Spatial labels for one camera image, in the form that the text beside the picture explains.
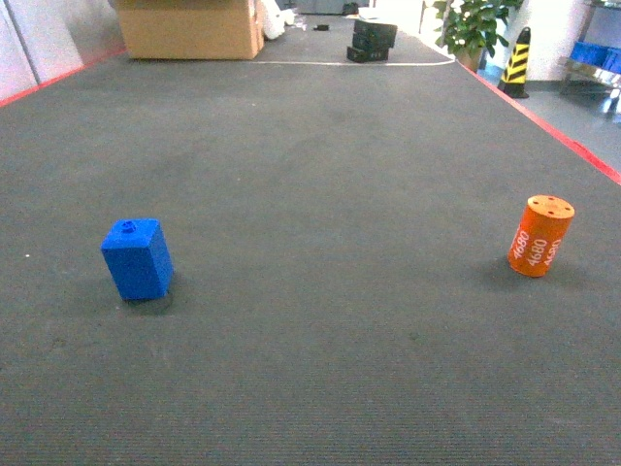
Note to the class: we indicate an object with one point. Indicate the large cardboard box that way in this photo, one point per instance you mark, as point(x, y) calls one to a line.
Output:
point(212, 30)

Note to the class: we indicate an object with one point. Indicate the potted green plant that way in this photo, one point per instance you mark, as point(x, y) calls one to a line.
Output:
point(468, 28)

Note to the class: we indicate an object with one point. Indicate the blue rectangular block part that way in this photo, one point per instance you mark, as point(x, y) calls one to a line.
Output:
point(136, 253)

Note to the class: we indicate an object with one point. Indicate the yellow black striped cone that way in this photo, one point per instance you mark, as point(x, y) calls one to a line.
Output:
point(513, 78)

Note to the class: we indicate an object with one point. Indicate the stack of black cases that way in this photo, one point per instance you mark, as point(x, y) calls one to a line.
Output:
point(371, 41)

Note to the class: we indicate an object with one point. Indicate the orange cylindrical cap 4680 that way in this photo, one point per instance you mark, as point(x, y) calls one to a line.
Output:
point(541, 230)

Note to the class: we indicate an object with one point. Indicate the steel shelf rack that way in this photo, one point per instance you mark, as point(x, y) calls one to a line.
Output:
point(593, 65)

